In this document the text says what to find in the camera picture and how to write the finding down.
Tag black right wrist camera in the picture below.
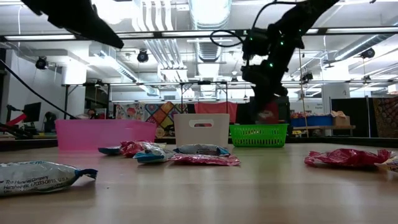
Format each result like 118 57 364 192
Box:
241 27 271 60

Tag black right camera cable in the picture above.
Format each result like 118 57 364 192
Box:
210 1 299 48

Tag thin tan hanging rope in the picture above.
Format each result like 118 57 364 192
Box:
298 48 309 138

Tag wide silver ventilation duct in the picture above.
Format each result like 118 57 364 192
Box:
188 0 233 63

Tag orange hanging cloth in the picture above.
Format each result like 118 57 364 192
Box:
194 101 239 124

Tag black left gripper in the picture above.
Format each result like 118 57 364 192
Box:
46 0 124 49

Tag brown patterned quilt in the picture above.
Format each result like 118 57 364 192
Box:
371 96 398 138

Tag wooden bench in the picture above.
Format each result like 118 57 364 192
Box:
292 124 356 138

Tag green plastic basket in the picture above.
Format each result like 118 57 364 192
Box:
229 123 289 148

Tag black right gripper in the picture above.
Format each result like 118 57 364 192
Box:
241 60 289 111

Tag blue storage bin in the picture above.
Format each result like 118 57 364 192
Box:
290 115 333 128

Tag pink plastic tray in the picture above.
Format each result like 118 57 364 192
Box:
55 119 158 152

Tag slim silver ventilation duct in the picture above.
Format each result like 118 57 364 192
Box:
334 32 398 62

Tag white plastic bin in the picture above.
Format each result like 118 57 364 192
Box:
173 113 231 149

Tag person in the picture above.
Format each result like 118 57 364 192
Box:
84 108 101 121

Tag black metal rack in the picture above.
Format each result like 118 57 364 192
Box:
63 80 229 121

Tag small black monitor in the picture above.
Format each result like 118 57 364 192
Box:
23 101 42 123

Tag yellow purple candy packet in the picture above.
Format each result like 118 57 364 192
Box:
374 151 398 173

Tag large black monitor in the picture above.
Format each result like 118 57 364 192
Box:
249 95 290 125

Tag black partition panel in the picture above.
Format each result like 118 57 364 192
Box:
330 97 371 138

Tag brown cardboard box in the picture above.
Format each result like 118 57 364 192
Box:
331 111 351 127

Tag black aluminium rig frame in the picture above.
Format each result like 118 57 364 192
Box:
0 26 398 149

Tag red candy packet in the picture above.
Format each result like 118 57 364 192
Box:
167 153 242 167
119 140 158 157
303 147 392 169
257 101 280 124

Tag thin black tether cable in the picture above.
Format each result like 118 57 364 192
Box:
0 58 78 120

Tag red angled bar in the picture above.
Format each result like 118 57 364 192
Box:
5 113 28 128

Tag colourful patchwork quilt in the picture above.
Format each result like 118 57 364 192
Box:
114 101 189 138

